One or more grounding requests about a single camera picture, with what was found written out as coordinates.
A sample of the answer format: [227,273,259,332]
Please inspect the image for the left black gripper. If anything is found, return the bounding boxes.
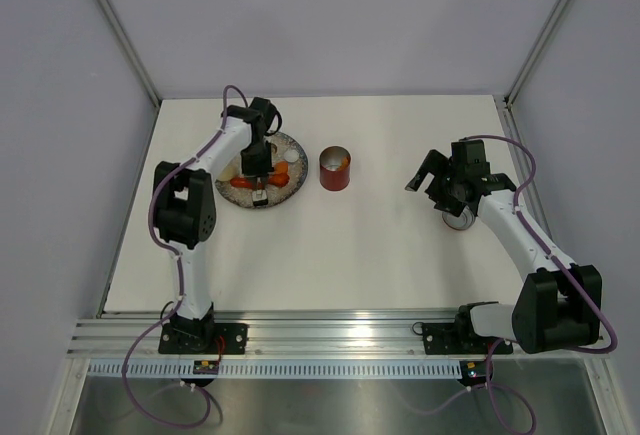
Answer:
[241,139,274,187]

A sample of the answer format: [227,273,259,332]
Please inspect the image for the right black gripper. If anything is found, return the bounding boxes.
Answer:
[405,149,465,217]

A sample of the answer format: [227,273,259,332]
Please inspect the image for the beige dumpling toy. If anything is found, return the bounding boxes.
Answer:
[217,165,238,182]

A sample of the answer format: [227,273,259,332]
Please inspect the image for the silver tin lid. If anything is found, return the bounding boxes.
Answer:
[442,207,476,231]

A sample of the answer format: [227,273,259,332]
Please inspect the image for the red cylindrical tin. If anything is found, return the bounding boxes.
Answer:
[319,146,351,191]

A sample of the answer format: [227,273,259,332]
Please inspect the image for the pink metal tongs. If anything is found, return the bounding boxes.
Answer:
[252,177,264,192]

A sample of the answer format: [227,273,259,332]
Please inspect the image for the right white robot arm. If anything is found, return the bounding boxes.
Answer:
[406,136,602,354]

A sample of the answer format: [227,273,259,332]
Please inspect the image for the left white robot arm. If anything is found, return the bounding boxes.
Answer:
[148,97,282,353]

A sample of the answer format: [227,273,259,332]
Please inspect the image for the red sausage toy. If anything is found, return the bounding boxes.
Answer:
[229,177,255,191]

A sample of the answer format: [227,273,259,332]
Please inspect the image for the speckled round plate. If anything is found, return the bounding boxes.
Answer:
[215,133,309,209]

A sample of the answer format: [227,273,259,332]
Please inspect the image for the sushi roll piece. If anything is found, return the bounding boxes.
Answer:
[251,190,268,206]

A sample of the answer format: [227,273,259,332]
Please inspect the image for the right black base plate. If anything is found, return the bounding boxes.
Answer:
[416,322,497,355]

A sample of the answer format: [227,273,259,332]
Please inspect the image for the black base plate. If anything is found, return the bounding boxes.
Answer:
[416,322,497,355]
[158,323,248,355]

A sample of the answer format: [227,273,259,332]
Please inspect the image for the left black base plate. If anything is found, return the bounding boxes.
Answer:
[158,323,248,355]

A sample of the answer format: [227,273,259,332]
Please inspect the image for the aluminium mounting rail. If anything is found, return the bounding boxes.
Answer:
[64,308,609,360]

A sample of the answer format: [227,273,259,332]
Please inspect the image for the right aluminium frame post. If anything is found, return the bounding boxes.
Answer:
[503,0,573,110]

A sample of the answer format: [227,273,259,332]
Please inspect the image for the aluminium frame post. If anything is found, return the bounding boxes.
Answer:
[94,0,162,111]
[503,0,573,110]

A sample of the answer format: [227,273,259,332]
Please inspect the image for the left aluminium frame post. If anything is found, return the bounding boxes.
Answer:
[94,0,162,111]

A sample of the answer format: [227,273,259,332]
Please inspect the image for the white slotted cable duct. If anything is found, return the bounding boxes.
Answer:
[87,359,464,379]

